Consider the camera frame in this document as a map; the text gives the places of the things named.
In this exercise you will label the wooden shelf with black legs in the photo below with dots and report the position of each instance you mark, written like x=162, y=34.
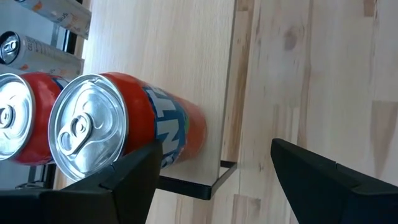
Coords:
x=171, y=46

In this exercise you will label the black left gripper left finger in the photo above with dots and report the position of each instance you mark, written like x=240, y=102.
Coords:
x=93, y=205

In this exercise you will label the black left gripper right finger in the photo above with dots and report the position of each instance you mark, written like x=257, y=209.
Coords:
x=342, y=199

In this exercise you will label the red Fanta soda can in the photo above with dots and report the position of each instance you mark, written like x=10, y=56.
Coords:
x=140, y=109
x=18, y=118

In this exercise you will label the white Celsius drink can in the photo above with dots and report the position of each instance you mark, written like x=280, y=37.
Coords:
x=46, y=59
x=62, y=14

